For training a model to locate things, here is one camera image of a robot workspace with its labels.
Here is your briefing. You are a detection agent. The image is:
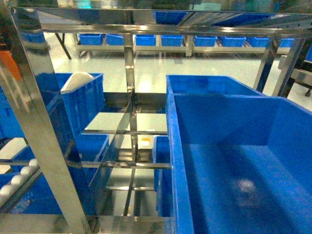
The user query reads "lower middle blue bin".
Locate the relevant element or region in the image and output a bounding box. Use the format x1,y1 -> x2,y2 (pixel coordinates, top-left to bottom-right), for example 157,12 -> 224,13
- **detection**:
152,136 -> 174,217

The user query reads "blue bin behind large bin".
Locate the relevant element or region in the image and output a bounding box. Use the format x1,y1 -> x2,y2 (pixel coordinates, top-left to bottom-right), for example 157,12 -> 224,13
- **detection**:
166,75 -> 264,96

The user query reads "lower left blue bin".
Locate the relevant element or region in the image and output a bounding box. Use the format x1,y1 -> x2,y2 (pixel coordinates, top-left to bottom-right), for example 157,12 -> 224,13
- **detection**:
72,134 -> 109,186

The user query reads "blue bin with white item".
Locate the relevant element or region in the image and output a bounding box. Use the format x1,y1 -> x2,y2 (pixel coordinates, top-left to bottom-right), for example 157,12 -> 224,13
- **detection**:
36,73 -> 105,136

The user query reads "white item in bin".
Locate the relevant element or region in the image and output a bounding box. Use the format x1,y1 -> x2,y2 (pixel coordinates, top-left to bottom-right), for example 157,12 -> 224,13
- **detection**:
60,72 -> 95,94

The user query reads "large blue plastic bin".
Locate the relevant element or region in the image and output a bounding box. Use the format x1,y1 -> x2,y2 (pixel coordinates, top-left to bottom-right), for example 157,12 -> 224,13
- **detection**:
167,94 -> 312,234

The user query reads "background rack with bins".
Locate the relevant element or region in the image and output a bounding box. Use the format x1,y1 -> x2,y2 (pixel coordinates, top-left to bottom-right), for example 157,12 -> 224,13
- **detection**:
73,33 -> 295,57

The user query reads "white roller conveyor track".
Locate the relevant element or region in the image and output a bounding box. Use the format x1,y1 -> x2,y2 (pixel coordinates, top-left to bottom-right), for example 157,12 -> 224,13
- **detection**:
0,159 -> 42,212

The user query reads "stainless steel shelf frame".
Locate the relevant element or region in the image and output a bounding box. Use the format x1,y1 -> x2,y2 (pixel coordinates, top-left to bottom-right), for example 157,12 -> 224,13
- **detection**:
0,0 -> 312,234

